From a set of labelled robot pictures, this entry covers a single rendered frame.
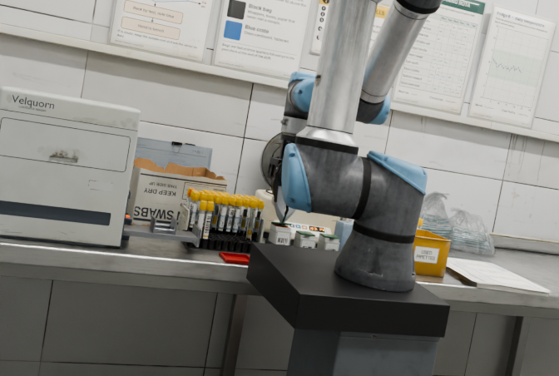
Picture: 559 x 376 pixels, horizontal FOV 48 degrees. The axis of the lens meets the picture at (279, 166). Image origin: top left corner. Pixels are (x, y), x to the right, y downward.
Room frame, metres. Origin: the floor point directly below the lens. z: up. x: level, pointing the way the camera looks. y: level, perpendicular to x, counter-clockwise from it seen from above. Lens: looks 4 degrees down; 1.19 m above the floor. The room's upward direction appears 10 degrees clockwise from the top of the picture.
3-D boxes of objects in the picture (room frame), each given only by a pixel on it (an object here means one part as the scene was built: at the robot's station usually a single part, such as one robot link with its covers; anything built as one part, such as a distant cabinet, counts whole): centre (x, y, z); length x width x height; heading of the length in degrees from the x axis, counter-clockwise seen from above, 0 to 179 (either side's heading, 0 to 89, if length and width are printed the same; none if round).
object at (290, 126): (1.54, -0.02, 1.19); 0.08 x 0.08 x 0.05
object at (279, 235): (1.53, -0.03, 0.92); 0.05 x 0.04 x 0.06; 21
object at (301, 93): (1.44, -0.06, 1.27); 0.11 x 0.11 x 0.08; 8
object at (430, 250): (1.67, -0.39, 0.93); 0.13 x 0.13 x 0.10; 17
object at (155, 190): (1.79, 0.29, 0.95); 0.29 x 0.25 x 0.15; 19
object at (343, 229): (1.64, -0.22, 0.92); 0.10 x 0.07 x 0.10; 116
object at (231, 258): (1.41, 0.06, 0.88); 0.07 x 0.07 x 0.01; 19
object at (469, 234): (2.23, -0.70, 0.94); 0.20 x 0.17 x 0.14; 91
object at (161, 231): (1.38, 0.25, 0.92); 0.21 x 0.07 x 0.05; 109
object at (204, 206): (1.52, 0.12, 0.93); 0.17 x 0.09 x 0.11; 110
